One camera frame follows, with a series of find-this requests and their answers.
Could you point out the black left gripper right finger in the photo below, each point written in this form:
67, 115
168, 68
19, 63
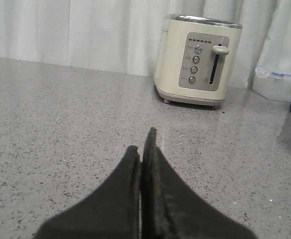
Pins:
171, 210

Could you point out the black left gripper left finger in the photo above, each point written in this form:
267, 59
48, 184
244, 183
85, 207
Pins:
110, 212

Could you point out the cream toaster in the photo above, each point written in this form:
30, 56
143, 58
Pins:
195, 59

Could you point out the clear plastic container blue lid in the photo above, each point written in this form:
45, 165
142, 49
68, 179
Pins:
272, 84

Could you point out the white curtain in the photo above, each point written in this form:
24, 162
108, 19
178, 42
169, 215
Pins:
123, 35

